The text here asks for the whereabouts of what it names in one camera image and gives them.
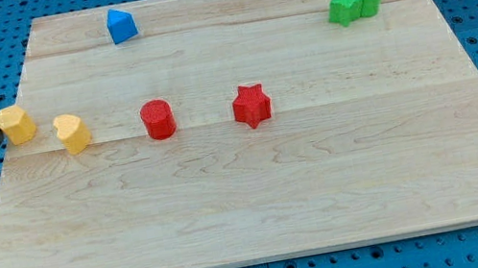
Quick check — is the blue triangle block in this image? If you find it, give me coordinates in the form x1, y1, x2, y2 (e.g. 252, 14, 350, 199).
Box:
106, 10, 138, 44

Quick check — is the red star block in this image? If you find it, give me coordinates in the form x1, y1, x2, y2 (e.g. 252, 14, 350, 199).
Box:
232, 83, 272, 129

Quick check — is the light wooden board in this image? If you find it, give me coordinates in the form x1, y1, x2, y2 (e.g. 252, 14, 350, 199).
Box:
0, 0, 478, 268

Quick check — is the red cylinder block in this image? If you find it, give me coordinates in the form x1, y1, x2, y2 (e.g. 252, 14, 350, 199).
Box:
139, 99, 177, 140

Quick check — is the green star block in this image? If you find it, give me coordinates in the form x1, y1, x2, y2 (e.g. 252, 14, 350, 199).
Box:
328, 0, 364, 27

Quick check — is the yellow heart block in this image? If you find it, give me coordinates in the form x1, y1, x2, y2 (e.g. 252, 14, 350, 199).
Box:
53, 113, 92, 155

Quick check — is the yellow hexagon block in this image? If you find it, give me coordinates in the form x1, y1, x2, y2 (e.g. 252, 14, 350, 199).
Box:
0, 105, 36, 145

